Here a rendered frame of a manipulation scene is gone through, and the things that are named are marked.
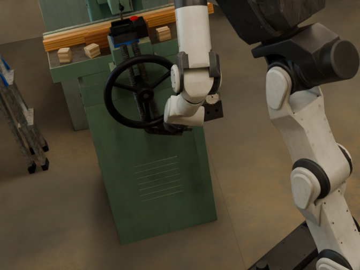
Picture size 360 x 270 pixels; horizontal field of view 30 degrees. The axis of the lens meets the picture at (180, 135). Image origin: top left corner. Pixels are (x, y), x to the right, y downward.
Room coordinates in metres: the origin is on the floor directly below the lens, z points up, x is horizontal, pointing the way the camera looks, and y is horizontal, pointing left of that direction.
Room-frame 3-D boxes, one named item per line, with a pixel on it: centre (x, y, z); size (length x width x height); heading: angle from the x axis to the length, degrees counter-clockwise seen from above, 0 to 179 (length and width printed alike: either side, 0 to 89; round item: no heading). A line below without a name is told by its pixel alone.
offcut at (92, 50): (2.22, 0.26, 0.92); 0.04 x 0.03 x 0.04; 128
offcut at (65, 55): (2.22, 0.36, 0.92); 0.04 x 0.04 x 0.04; 77
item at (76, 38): (2.38, 0.12, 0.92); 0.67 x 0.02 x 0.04; 98
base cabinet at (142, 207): (2.49, 0.16, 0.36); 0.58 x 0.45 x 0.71; 8
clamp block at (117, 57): (2.18, 0.12, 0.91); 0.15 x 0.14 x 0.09; 98
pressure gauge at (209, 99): (2.20, -0.14, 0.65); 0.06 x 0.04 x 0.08; 98
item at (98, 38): (2.28, 0.17, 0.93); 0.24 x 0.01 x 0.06; 98
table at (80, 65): (2.27, 0.13, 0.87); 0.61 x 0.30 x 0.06; 98
